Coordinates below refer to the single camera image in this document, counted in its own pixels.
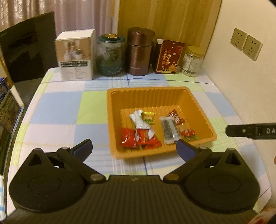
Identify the yellow curtain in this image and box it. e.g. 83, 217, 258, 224
110, 0, 222, 52

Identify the yellow candy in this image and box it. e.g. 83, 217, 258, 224
142, 111, 155, 124

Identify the left wall socket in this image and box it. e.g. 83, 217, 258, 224
230, 28, 248, 51

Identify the clear jar gold lid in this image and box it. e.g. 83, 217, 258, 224
181, 46, 204, 77

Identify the brown metal canister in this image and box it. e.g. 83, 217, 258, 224
125, 27, 155, 76

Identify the black seaweed snack packet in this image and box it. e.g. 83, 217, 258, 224
159, 116, 180, 145

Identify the wall socket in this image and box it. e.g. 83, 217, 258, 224
230, 28, 248, 51
243, 35, 263, 61

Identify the dark red candy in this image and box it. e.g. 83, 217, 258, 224
168, 109, 185, 126

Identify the pink curtain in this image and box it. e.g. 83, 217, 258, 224
1, 0, 120, 37

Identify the orange plastic tray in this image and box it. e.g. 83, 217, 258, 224
107, 86, 217, 159

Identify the black chair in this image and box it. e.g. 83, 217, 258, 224
1, 12, 58, 106

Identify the white snack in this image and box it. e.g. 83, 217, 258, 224
129, 110, 155, 139

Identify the right wall socket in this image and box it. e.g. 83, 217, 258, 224
243, 35, 263, 61

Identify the red gift box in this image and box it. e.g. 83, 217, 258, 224
152, 39, 185, 74

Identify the red green candy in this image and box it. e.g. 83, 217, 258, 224
180, 128, 198, 141

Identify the white product box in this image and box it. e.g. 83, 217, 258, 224
55, 29, 96, 81

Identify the green glass jar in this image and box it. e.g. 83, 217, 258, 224
96, 33, 125, 77

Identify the red snack packet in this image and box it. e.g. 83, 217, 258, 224
135, 129, 162, 149
121, 128, 138, 148

